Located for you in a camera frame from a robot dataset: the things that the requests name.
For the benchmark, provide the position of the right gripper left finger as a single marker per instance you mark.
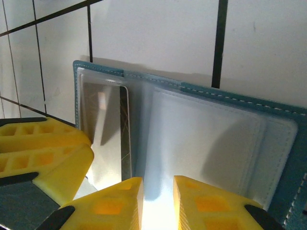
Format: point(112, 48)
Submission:
point(108, 208)

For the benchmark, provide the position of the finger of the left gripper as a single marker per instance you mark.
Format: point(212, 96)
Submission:
point(60, 172)
point(36, 136)

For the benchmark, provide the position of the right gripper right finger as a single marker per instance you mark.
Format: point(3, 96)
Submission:
point(211, 210)

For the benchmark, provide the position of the dark credit card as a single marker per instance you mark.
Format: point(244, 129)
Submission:
point(105, 115)

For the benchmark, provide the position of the blue card holder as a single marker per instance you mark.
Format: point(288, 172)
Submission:
point(204, 134)

